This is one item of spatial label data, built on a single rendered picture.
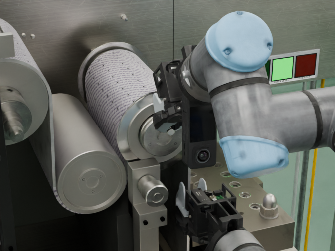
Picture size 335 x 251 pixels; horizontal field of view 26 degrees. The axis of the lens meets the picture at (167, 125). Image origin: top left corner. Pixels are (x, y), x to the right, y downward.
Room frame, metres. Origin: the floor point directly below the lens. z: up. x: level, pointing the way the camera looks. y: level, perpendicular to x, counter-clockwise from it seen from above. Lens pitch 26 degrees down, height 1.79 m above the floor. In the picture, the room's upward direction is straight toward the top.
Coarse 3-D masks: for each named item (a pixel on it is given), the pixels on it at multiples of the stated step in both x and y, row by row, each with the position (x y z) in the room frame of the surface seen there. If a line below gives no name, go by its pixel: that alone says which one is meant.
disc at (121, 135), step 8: (144, 96) 1.08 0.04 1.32; (152, 96) 1.09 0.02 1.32; (136, 104) 1.08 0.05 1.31; (144, 104) 1.08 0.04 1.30; (128, 112) 1.07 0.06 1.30; (136, 112) 1.08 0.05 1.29; (120, 120) 1.07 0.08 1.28; (128, 120) 1.07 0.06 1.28; (120, 128) 1.07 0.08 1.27; (120, 136) 1.07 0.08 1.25; (120, 144) 1.07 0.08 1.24; (128, 152) 1.07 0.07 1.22; (128, 160) 1.07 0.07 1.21; (136, 160) 1.08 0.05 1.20; (168, 160) 1.10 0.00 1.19; (176, 160) 1.10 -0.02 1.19; (160, 168) 1.09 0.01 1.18
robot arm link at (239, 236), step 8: (232, 232) 0.94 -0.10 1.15; (240, 232) 0.94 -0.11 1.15; (248, 232) 0.95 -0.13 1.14; (224, 240) 0.93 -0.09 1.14; (232, 240) 0.93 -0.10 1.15; (240, 240) 0.92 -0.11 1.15; (248, 240) 0.92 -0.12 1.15; (256, 240) 0.94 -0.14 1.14; (216, 248) 0.93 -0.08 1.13; (224, 248) 0.92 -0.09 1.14; (232, 248) 0.91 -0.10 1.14
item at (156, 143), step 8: (152, 120) 1.07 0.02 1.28; (144, 128) 1.07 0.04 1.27; (152, 128) 1.07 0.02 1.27; (144, 136) 1.06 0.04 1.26; (152, 136) 1.07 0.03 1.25; (160, 136) 1.07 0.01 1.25; (168, 136) 1.08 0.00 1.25; (176, 136) 1.08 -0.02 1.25; (144, 144) 1.06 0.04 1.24; (152, 144) 1.07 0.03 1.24; (160, 144) 1.07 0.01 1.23; (168, 144) 1.08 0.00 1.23; (176, 144) 1.08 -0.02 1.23; (152, 152) 1.07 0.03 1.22; (160, 152) 1.07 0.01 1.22; (168, 152) 1.08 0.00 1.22
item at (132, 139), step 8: (152, 104) 1.08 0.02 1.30; (144, 112) 1.08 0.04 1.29; (152, 112) 1.08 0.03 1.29; (136, 120) 1.07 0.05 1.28; (144, 120) 1.08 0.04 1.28; (128, 128) 1.07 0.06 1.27; (136, 128) 1.07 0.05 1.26; (128, 136) 1.07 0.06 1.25; (136, 136) 1.07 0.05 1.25; (128, 144) 1.07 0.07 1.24; (136, 144) 1.07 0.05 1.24; (136, 152) 1.07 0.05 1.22; (144, 152) 1.08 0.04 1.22; (176, 152) 1.10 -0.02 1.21; (160, 160) 1.09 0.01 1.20
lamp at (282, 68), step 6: (276, 60) 1.54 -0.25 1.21; (282, 60) 1.54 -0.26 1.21; (288, 60) 1.55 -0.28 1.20; (276, 66) 1.54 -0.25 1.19; (282, 66) 1.54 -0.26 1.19; (288, 66) 1.55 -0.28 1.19; (276, 72) 1.54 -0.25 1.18; (282, 72) 1.55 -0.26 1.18; (288, 72) 1.55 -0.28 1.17; (276, 78) 1.54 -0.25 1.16; (282, 78) 1.55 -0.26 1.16
